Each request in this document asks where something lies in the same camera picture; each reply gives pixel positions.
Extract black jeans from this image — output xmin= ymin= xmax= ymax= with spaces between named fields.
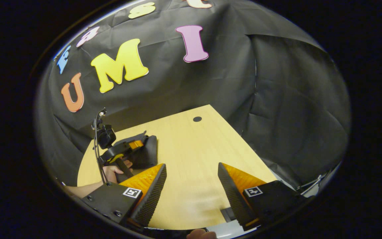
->
xmin=118 ymin=132 xmax=159 ymax=170

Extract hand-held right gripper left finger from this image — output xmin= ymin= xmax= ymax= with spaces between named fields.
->
xmin=82 ymin=163 xmax=167 ymax=229

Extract metal backdrop frame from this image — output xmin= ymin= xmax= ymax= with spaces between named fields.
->
xmin=296 ymin=169 xmax=334 ymax=195

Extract black bracket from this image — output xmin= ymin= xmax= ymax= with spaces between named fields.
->
xmin=220 ymin=207 xmax=237 ymax=223

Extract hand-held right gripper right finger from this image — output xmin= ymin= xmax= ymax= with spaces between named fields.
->
xmin=218 ymin=162 xmax=307 ymax=232

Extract black cable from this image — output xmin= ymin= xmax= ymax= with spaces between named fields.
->
xmin=93 ymin=108 xmax=108 ymax=184

